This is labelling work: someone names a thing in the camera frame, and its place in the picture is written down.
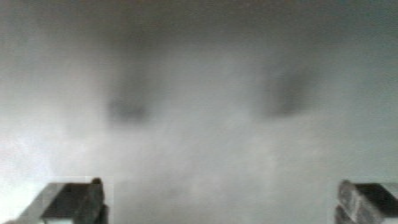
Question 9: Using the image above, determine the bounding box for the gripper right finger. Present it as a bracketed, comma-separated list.
[334, 180, 398, 224]

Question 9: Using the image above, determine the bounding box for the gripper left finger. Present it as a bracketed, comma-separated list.
[16, 178, 108, 224]

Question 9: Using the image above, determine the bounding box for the white drawer tray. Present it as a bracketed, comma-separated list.
[0, 0, 398, 224]

